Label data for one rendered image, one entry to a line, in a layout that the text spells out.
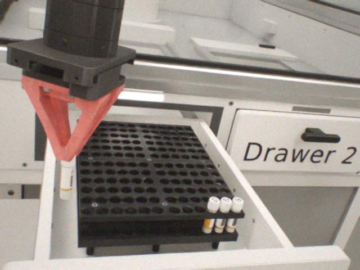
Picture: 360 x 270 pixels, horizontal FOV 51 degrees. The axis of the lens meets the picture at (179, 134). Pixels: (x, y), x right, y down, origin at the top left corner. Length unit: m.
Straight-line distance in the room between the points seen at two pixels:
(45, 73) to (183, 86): 0.32
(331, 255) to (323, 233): 0.57
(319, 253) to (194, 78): 0.33
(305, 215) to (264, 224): 0.44
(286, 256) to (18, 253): 0.35
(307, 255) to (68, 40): 0.26
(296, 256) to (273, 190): 0.44
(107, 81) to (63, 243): 0.22
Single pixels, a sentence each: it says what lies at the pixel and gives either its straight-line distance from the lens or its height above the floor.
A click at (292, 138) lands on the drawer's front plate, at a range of 0.70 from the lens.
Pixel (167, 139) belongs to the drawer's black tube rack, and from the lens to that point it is 0.55.
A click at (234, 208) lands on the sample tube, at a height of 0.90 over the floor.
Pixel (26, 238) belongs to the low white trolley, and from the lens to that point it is 0.57.
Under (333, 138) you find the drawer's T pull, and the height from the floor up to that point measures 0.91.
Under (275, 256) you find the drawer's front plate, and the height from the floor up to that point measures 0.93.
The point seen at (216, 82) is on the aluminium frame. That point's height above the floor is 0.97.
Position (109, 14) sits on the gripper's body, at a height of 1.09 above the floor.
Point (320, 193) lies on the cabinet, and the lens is 0.86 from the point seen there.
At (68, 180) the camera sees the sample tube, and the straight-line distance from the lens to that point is 0.36.
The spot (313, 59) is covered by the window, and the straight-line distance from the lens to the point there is 0.70.
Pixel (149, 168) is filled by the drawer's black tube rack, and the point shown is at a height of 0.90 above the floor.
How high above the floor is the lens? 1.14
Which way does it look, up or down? 25 degrees down
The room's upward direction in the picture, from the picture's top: 11 degrees clockwise
